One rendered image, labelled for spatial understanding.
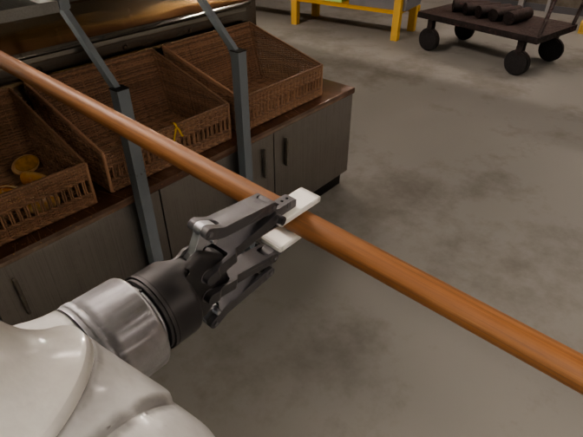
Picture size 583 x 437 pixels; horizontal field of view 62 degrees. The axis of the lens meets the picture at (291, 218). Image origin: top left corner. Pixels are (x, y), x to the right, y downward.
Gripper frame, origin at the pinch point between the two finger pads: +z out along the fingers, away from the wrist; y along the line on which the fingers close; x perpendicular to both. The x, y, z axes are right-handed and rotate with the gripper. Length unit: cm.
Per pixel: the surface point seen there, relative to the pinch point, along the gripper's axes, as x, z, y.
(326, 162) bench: -93, 148, 92
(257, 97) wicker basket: -101, 103, 46
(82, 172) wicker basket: -101, 24, 48
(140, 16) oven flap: -151, 86, 22
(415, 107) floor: -117, 297, 114
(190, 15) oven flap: -148, 109, 24
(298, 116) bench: -95, 123, 59
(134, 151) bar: -91, 37, 42
